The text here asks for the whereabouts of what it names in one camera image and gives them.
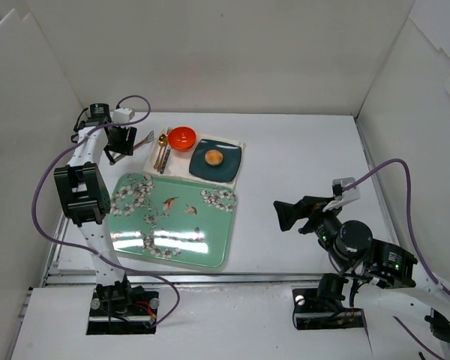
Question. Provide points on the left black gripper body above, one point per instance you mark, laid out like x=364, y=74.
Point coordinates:
x=121, y=139

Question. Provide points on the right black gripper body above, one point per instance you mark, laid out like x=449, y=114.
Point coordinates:
x=309, y=214

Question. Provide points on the silver metal tongs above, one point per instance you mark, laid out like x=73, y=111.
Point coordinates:
x=148, y=139

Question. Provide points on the round bread bun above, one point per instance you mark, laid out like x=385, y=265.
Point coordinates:
x=214, y=157

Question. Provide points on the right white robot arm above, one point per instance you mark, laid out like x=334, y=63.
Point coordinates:
x=371, y=273

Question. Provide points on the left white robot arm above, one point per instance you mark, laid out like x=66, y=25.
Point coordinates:
x=85, y=199

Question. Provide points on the gold spoon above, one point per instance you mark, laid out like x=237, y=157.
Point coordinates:
x=162, y=145

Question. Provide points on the cream placemat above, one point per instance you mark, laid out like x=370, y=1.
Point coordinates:
x=178, y=164

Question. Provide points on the orange bowl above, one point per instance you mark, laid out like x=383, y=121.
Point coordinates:
x=182, y=138

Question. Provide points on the green floral tray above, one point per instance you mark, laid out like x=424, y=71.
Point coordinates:
x=171, y=220

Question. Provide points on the dark teal square plate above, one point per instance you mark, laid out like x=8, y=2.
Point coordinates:
x=224, y=172

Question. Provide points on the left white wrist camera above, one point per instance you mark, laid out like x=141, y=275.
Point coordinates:
x=123, y=115

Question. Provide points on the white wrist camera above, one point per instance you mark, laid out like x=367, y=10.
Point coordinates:
x=123, y=115
x=344, y=192

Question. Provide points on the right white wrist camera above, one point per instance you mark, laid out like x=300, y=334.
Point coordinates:
x=344, y=192

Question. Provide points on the dark handled knife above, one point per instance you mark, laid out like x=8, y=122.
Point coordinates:
x=165, y=161

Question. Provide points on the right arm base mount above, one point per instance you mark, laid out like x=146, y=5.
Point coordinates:
x=323, y=308

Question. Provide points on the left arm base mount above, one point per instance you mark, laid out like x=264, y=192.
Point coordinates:
x=123, y=310

